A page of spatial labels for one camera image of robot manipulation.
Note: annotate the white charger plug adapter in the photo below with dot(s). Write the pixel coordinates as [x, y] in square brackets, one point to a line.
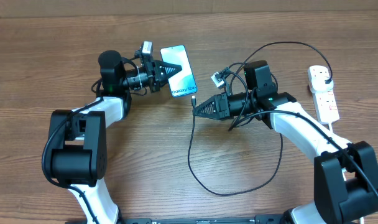
[319, 85]

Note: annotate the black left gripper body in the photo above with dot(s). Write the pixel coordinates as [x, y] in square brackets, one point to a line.
[152, 74]

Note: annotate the white power strip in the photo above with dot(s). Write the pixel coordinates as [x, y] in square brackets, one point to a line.
[325, 103]

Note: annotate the Samsung Galaxy smartphone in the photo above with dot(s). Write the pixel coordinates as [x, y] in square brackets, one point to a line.
[183, 83]

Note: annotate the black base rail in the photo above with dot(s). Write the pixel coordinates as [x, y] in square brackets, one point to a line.
[204, 221]

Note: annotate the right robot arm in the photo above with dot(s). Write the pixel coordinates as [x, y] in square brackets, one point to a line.
[345, 174]

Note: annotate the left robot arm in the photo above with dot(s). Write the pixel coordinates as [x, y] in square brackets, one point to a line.
[75, 155]

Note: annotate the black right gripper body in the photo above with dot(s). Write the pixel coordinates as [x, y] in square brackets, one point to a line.
[224, 106]

